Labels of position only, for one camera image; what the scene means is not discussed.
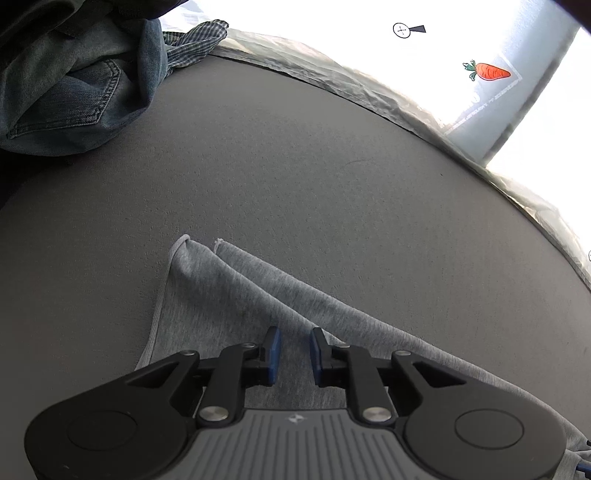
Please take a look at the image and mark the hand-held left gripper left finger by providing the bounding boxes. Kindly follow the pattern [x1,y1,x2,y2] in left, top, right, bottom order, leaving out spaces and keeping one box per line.
[99,326,282,428]

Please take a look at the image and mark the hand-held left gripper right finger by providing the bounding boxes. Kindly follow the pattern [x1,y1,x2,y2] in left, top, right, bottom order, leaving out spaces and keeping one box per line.
[309,327,490,425]

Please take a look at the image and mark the grey heather garment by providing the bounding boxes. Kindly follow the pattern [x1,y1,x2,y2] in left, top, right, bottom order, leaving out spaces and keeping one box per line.
[134,234,591,480]

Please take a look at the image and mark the white printed curtain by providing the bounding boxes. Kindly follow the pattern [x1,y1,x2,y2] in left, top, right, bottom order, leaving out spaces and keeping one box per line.
[157,0,591,296]

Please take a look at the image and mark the checked shirt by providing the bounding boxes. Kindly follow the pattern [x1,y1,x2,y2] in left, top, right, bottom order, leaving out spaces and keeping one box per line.
[161,19,230,71]

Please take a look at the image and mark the blue denim jeans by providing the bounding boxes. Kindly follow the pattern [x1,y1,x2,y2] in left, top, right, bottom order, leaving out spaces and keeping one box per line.
[0,18,175,158]

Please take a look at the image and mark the black garment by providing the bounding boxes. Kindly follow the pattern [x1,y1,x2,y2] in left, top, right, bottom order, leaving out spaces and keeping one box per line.
[111,0,190,21]

